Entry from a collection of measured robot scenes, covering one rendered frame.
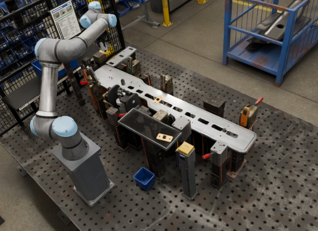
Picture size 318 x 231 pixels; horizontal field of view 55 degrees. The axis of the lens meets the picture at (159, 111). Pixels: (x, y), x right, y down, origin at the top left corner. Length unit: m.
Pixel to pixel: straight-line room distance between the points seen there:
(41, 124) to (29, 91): 0.82
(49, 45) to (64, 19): 1.02
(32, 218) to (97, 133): 1.06
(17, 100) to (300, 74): 3.11
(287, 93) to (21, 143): 2.80
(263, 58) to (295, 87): 0.51
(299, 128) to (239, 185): 0.67
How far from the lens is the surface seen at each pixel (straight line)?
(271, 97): 3.69
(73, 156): 1.80
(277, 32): 3.84
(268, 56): 4.02
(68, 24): 2.74
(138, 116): 1.83
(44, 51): 1.73
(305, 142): 2.35
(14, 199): 3.30
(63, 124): 1.68
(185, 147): 1.63
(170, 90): 2.30
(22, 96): 2.53
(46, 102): 1.75
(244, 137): 1.90
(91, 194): 2.02
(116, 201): 2.05
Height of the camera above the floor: 2.43
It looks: 44 degrees down
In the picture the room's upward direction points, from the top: 9 degrees counter-clockwise
